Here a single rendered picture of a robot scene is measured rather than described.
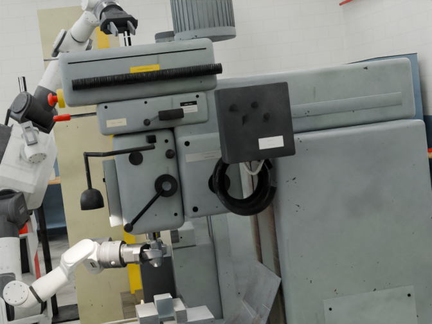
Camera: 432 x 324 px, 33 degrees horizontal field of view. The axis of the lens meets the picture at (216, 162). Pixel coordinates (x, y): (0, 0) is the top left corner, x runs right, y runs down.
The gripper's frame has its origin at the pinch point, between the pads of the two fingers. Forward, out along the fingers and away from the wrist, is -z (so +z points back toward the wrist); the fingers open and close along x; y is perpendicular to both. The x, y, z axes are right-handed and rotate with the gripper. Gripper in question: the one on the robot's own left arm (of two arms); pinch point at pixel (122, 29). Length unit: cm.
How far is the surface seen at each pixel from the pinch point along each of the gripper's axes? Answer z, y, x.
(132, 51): -18.6, 0.7, 3.0
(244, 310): -53, -83, -29
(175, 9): -7.7, 8.6, -14.7
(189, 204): -44, -40, -8
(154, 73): -26.4, -3.3, -1.3
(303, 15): 730, -315, -553
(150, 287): -21, -94, -7
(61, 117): -3.9, -27.4, 21.2
